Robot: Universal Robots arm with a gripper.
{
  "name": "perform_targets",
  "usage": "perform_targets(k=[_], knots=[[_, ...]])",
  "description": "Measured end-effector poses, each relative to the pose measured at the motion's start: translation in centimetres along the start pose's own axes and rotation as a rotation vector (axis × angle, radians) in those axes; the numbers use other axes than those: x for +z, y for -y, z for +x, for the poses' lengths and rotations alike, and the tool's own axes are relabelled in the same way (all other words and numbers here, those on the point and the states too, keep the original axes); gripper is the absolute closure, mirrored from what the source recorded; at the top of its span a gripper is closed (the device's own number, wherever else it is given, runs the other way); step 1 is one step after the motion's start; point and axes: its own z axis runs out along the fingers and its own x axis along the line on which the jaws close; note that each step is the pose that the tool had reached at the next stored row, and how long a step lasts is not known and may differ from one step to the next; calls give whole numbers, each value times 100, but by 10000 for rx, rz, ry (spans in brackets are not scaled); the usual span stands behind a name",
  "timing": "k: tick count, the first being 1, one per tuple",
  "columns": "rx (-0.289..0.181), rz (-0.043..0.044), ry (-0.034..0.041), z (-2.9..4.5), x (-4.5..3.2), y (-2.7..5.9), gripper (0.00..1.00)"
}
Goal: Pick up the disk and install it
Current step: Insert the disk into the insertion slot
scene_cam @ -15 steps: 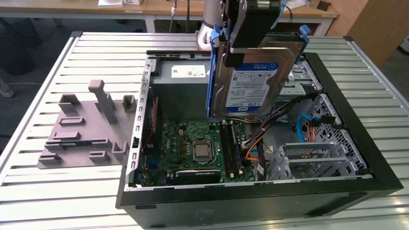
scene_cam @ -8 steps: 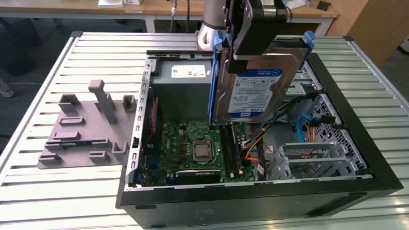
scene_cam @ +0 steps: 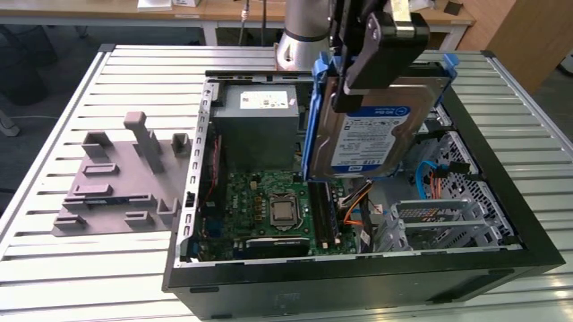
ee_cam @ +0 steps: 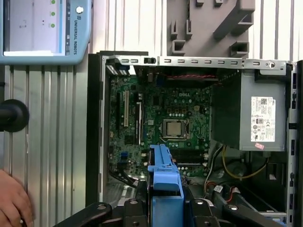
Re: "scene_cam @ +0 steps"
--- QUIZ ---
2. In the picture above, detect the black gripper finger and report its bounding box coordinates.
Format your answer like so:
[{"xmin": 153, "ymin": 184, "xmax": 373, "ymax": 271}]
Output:
[{"xmin": 331, "ymin": 11, "xmax": 430, "ymax": 113}]

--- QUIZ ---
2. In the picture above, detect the hard disk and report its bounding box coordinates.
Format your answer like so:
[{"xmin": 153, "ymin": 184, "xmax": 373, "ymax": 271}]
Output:
[{"xmin": 301, "ymin": 52, "xmax": 460, "ymax": 184}]

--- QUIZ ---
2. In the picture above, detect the orange wire with black connector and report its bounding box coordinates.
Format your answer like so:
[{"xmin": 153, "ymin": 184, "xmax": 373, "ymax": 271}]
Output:
[{"xmin": 427, "ymin": 161, "xmax": 483, "ymax": 202}]

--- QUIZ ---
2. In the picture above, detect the metal disk bay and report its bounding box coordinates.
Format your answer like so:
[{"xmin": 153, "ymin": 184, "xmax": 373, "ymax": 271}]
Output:
[{"xmin": 387, "ymin": 199, "xmax": 511, "ymax": 253}]

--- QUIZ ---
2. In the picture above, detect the wooden desk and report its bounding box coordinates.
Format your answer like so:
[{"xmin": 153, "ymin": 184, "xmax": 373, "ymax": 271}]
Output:
[{"xmin": 0, "ymin": 0, "xmax": 476, "ymax": 46}]

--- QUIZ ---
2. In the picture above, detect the wooden cabinet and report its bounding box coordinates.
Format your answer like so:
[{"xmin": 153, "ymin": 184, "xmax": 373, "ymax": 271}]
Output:
[{"xmin": 484, "ymin": 0, "xmax": 573, "ymax": 95}]

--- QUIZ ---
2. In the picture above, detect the grey power supply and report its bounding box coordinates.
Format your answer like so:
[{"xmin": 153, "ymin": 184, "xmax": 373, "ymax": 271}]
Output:
[{"xmin": 209, "ymin": 83, "xmax": 301, "ymax": 172}]

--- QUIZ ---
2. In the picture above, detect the black case fan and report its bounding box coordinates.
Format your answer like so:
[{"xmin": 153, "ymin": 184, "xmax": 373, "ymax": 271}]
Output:
[{"xmin": 197, "ymin": 133, "xmax": 229, "ymax": 217}]

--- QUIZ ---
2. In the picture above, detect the silver CPU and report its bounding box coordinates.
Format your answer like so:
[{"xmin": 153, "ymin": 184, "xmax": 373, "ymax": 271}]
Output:
[{"xmin": 269, "ymin": 201, "xmax": 300, "ymax": 223}]

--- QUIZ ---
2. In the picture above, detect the green motherboard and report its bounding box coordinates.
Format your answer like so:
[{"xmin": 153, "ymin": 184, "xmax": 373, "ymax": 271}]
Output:
[{"xmin": 196, "ymin": 169, "xmax": 361, "ymax": 261}]

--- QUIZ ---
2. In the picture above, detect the black CPU socket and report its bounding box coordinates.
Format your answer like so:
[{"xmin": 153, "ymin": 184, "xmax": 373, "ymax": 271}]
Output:
[{"xmin": 264, "ymin": 192, "xmax": 305, "ymax": 233}]

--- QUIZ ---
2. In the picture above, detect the black graphics card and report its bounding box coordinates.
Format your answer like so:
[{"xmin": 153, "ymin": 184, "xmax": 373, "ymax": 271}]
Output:
[{"xmin": 231, "ymin": 235, "xmax": 311, "ymax": 260}]

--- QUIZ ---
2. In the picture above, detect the grey parts rack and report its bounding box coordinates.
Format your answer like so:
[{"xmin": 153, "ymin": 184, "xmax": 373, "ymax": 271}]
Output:
[{"xmin": 49, "ymin": 111, "xmax": 196, "ymax": 239}]

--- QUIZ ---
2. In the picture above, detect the black PC case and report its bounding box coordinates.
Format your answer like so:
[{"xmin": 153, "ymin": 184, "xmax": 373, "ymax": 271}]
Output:
[{"xmin": 160, "ymin": 69, "xmax": 566, "ymax": 319}]

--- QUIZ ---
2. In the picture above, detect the black chair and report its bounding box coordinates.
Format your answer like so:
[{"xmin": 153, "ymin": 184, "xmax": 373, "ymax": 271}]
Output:
[{"xmin": 0, "ymin": 25, "xmax": 58, "ymax": 105}]

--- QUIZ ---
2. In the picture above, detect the silver camera bracket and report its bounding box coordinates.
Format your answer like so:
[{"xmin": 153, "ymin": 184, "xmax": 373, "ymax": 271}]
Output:
[{"xmin": 387, "ymin": 0, "xmax": 424, "ymax": 25}]

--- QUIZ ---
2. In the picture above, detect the blue wire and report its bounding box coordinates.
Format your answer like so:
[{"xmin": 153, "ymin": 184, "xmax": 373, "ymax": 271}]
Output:
[{"xmin": 414, "ymin": 159, "xmax": 448, "ymax": 203}]

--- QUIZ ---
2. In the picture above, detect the thin orange wire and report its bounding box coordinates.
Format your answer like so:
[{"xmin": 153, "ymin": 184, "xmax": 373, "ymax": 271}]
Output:
[{"xmin": 341, "ymin": 190, "xmax": 373, "ymax": 229}]

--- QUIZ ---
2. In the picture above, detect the red twisted fan wire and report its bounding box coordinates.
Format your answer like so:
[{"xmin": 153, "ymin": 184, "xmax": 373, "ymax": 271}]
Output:
[{"xmin": 201, "ymin": 136, "xmax": 224, "ymax": 208}]

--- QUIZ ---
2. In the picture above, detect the black wire bundle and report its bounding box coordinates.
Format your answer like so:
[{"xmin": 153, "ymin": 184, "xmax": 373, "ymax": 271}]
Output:
[{"xmin": 356, "ymin": 179, "xmax": 375, "ymax": 254}]

